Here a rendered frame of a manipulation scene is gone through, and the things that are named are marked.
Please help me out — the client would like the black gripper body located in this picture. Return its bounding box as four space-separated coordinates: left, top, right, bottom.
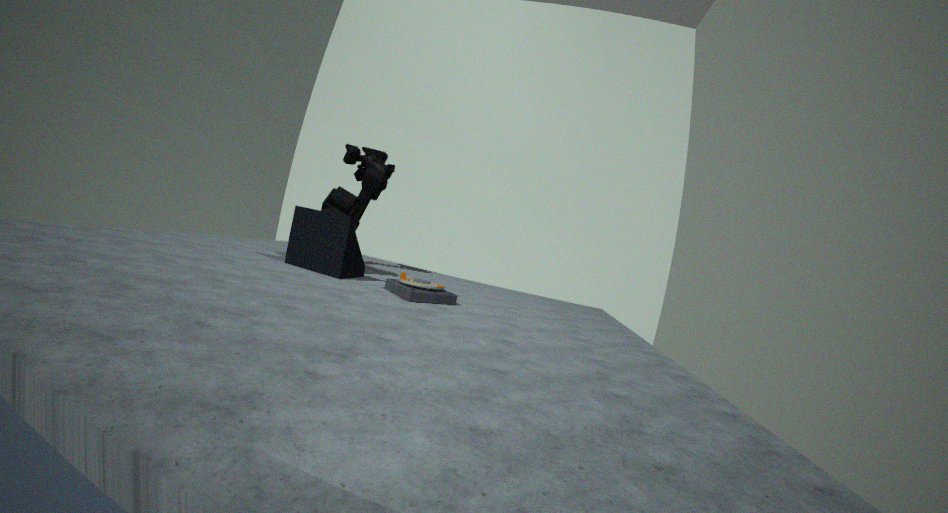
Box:
343 146 388 169

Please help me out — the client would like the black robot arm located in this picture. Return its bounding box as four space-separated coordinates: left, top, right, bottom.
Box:
321 162 395 232

